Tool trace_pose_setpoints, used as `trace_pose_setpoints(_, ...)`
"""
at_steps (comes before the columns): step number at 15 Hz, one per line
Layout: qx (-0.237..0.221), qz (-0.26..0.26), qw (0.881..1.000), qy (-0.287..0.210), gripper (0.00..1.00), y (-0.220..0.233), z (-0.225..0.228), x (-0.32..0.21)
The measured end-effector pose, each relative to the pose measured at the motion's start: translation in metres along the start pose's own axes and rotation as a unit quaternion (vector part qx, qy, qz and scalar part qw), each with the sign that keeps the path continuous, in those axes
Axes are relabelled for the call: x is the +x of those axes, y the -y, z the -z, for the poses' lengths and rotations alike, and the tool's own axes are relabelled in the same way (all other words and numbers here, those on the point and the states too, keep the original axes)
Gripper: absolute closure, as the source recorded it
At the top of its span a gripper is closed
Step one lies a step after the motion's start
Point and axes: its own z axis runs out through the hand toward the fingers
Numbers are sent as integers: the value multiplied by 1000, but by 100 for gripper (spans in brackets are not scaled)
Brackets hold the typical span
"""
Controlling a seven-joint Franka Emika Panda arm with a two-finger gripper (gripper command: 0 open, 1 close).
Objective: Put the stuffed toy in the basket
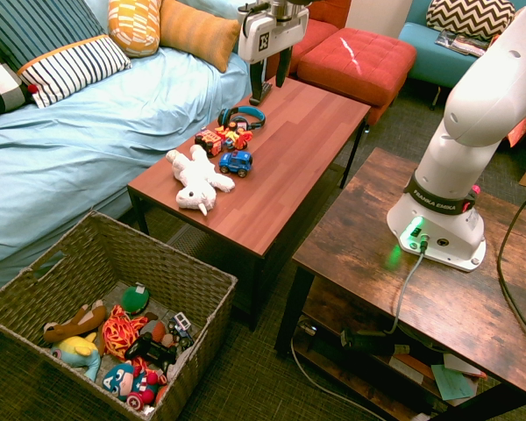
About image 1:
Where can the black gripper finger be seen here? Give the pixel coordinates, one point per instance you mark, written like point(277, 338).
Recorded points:
point(257, 83)
point(283, 66)

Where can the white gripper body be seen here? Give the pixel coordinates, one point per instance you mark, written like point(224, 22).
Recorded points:
point(267, 35)

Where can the white stuffed unicorn toy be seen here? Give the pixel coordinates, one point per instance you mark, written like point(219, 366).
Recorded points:
point(197, 175)

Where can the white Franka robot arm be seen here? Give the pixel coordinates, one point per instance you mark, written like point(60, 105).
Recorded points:
point(464, 109)

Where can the red yellow toy robot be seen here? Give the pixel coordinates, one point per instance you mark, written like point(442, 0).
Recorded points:
point(236, 136)

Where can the red toy fire truck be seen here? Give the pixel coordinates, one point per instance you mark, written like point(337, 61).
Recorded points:
point(208, 142)

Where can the blue toy car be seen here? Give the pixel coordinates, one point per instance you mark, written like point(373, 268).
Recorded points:
point(236, 163)

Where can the grey woven wicker basket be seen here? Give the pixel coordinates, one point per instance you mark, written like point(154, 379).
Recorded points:
point(179, 272)

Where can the blue white toy truck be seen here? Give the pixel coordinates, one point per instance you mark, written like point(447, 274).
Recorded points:
point(182, 326)

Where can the flame pattern fabric toy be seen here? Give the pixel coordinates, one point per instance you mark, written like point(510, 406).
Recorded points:
point(120, 333)

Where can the blue black headphones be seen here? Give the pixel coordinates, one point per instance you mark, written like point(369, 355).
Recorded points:
point(254, 115)

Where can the red armchair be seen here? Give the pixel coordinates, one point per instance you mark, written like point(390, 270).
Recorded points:
point(320, 30)

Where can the orange striped pillow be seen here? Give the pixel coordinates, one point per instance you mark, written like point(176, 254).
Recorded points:
point(197, 30)

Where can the red tufted ottoman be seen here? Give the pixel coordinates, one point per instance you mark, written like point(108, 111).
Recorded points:
point(355, 66)

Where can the reddish wooden coffee table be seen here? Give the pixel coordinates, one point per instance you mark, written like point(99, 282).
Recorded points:
point(280, 166)

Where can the yellow white patterned pillow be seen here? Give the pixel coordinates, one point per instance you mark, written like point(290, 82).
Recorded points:
point(133, 26)

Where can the teal sofa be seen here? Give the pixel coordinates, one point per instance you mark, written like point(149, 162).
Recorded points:
point(429, 54)

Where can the light blue covered sofa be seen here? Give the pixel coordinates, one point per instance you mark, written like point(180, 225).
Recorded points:
point(92, 144)

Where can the magazines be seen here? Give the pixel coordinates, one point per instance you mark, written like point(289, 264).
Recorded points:
point(460, 43)

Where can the white navy striped pillow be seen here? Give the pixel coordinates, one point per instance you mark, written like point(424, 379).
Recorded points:
point(74, 68)

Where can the black white chevron pillow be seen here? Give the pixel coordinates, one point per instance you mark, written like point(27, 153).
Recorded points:
point(469, 17)

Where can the dark teal striped pillow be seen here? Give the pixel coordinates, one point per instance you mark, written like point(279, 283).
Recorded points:
point(35, 30)

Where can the green plush ball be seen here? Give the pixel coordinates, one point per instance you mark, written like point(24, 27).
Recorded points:
point(135, 300)

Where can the black white checked pillow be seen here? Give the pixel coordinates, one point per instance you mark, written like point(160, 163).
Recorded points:
point(0, 87)

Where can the brown ball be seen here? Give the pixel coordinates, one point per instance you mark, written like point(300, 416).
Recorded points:
point(158, 332)

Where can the black device under table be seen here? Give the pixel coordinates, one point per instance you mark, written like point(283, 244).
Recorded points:
point(368, 342)

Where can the black game controller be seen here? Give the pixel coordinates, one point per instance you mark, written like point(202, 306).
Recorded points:
point(151, 351)

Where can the rustic brown side table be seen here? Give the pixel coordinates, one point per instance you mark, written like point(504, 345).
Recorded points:
point(442, 307)

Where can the brown dog plush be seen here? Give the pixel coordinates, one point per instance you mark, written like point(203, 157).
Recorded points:
point(79, 322)

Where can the yellow blue plush doll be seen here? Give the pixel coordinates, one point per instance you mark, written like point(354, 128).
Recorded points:
point(81, 351)

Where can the teal paper sheet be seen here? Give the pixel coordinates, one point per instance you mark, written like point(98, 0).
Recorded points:
point(451, 381)

